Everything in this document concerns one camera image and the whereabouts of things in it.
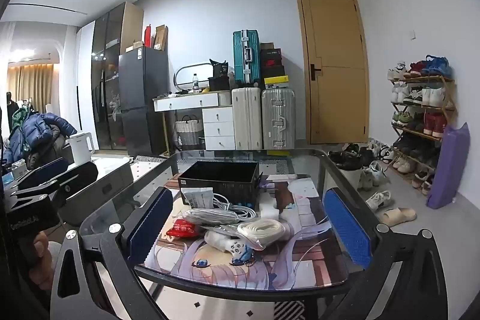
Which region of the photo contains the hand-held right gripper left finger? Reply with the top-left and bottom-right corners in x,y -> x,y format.
50,187 -> 173,320

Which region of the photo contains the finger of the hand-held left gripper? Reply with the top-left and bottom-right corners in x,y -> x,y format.
9,160 -> 99,210
17,157 -> 70,191

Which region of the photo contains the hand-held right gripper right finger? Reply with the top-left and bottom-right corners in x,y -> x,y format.
323,188 -> 449,320

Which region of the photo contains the bagged white cable bundle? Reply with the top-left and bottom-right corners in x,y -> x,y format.
184,208 -> 241,228

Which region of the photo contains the white power adapter plug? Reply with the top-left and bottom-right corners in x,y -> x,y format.
204,229 -> 256,268

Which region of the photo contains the white foam sheet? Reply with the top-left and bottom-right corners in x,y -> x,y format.
258,189 -> 281,220

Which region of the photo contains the black storage box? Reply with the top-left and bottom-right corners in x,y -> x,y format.
177,160 -> 263,210

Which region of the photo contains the bagged white rope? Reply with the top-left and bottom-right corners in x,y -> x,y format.
236,218 -> 290,252

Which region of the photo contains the person's left hand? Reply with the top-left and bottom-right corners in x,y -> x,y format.
27,230 -> 57,291

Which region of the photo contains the white electric kettle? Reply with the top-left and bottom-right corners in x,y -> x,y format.
68,131 -> 94,164

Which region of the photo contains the red packet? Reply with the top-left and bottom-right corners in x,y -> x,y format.
166,219 -> 203,238

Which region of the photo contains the blue puffer jacket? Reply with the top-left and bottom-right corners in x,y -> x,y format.
5,112 -> 77,171

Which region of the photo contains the white sneaker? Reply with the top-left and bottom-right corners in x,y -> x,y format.
365,190 -> 393,210

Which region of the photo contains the beige slipper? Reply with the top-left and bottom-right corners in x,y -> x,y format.
377,208 -> 418,228

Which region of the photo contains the white paper packet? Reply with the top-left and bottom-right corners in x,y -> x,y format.
182,188 -> 214,210

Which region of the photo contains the glass table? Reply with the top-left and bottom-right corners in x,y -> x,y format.
79,149 -> 379,320

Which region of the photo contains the pile of scattered shoes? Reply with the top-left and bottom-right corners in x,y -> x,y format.
328,139 -> 395,189

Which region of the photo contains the beige curtain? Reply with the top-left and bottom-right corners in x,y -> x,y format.
7,63 -> 61,114

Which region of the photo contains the wicker basket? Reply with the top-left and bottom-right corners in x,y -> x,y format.
175,115 -> 205,146

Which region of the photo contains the glass door cabinet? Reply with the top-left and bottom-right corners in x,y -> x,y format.
91,2 -> 145,152

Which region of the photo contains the dark grey fridge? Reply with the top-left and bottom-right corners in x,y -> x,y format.
118,46 -> 169,156

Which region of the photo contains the purple bag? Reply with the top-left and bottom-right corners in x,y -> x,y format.
425,123 -> 470,210

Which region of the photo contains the white desk with drawers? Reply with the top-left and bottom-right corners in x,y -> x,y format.
153,91 -> 236,152

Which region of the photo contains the wooden door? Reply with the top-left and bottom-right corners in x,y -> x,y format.
296,0 -> 370,145

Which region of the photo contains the silver suitcase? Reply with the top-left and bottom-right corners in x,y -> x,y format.
261,88 -> 296,150

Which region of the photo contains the cream suitcase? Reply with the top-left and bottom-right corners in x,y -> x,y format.
231,88 -> 263,150

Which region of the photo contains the black fabric bin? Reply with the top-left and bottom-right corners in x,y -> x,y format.
208,76 -> 230,92

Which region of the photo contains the wooden shoe rack with shoes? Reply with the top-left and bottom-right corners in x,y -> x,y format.
387,55 -> 454,189

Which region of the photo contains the yellow and black box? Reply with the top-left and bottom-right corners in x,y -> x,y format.
264,76 -> 290,89

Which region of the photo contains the brown cardboard box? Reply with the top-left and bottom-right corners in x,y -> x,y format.
155,25 -> 168,51

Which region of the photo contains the black tote bag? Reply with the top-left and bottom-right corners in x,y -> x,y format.
209,58 -> 229,79

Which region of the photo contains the black shoebox red logo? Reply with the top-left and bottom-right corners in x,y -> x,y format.
260,48 -> 283,67

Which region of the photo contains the teal suitcase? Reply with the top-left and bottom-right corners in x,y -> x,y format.
232,29 -> 261,88

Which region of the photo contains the oval chrome frame mirror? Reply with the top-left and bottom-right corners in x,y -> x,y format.
173,62 -> 212,93

